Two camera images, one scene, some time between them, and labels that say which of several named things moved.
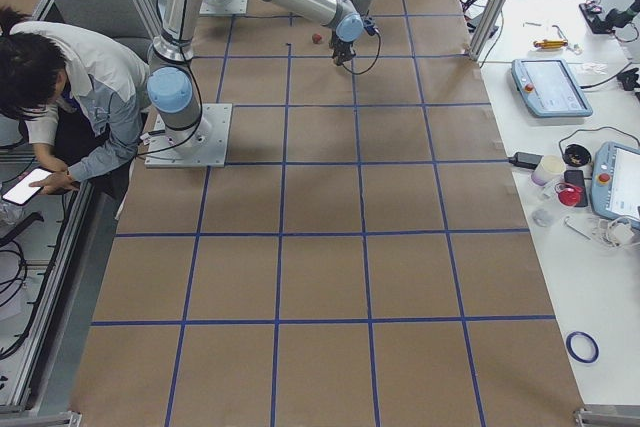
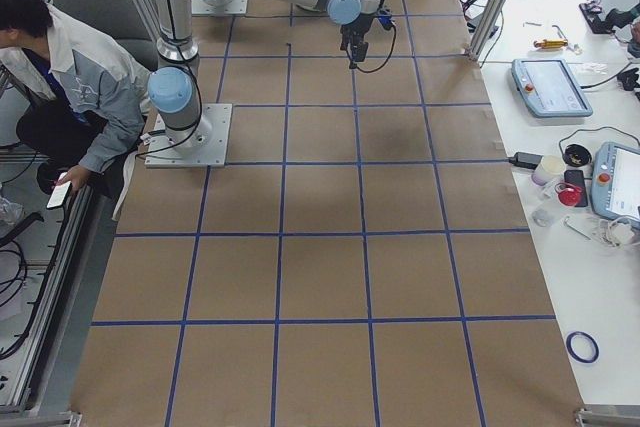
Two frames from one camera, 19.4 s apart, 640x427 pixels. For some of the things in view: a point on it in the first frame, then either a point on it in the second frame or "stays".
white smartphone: (20, 192) → (59, 194)
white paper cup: (547, 169) stays
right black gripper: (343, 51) → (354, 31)
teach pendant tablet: (548, 88) stays
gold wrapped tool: (550, 44) stays
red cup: (568, 194) stays
